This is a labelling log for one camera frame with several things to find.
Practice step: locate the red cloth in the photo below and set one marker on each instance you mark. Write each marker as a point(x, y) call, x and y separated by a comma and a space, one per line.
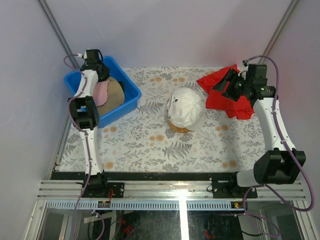
point(240, 109)

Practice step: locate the khaki cap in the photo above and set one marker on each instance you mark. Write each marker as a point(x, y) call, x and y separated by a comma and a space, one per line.
point(115, 97)

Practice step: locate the pink cap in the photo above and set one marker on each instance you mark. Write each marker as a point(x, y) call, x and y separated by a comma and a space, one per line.
point(100, 93)

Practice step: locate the wooden hat stand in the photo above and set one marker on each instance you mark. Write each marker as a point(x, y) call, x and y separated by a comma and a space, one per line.
point(176, 129)

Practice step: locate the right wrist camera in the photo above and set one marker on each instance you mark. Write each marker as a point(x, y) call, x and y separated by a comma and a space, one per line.
point(255, 73)

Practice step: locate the white cap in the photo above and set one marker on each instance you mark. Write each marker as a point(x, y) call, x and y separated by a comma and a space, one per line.
point(185, 109)

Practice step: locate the blue plastic bin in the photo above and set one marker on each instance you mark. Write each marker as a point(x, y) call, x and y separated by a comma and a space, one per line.
point(131, 92)

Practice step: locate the aluminium rail frame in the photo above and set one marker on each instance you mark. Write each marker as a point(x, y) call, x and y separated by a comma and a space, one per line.
point(150, 190)

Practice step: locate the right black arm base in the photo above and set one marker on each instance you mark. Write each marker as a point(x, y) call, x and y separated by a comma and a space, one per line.
point(225, 186)

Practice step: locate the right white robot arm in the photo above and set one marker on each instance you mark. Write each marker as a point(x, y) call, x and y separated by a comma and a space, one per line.
point(281, 161)

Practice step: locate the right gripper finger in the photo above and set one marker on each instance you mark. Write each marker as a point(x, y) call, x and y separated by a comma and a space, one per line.
point(231, 93)
point(228, 82)

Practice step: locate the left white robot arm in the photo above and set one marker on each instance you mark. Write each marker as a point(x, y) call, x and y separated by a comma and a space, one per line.
point(85, 118)

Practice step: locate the floral table mat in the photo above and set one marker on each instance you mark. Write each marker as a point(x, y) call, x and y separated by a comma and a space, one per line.
point(142, 141)

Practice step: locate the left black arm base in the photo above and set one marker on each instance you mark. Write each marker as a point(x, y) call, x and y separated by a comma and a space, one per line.
point(97, 186)

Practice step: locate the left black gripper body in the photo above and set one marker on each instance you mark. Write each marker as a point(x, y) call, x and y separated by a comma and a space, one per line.
point(102, 70)

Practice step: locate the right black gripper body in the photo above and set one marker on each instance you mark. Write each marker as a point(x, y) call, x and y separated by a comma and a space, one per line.
point(241, 85)

